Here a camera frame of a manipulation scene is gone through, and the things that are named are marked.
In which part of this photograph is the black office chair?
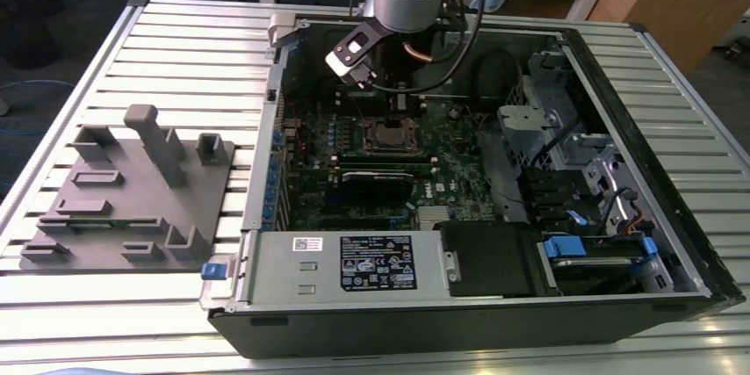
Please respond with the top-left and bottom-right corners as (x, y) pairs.
(0, 0), (66, 71)

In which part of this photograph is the white barcode sticker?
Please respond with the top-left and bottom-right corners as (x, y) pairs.
(291, 236), (326, 254)

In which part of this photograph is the grey case release handle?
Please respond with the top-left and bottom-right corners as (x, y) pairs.
(266, 13), (302, 49)

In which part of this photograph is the black PC case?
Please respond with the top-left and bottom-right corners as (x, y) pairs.
(198, 11), (746, 361)

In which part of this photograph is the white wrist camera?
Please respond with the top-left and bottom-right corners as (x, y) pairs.
(323, 21), (383, 90)

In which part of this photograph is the CPU socket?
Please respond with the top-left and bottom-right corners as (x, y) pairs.
(361, 116), (430, 157)

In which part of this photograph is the silver power supply unit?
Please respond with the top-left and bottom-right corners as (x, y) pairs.
(237, 228), (465, 306)

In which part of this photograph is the black plastic shroud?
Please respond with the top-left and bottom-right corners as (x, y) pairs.
(438, 220), (568, 299)

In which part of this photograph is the hard disk in blue carrier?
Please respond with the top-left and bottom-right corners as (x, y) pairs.
(537, 234), (661, 297)

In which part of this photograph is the green motherboard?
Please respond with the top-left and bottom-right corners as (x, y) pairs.
(270, 91), (514, 234)

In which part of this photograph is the silver chipset heatsink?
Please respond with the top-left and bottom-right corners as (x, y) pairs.
(417, 205), (454, 223)

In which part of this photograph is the black graphics card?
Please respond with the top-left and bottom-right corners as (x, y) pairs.
(338, 169), (417, 208)

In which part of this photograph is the black power supply label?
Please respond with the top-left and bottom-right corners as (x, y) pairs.
(338, 234), (421, 292)

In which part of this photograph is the grey parts rack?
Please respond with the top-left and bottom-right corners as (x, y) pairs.
(16, 104), (239, 271)

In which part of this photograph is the silver drive cage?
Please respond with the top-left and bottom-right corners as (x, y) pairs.
(496, 52), (588, 172)

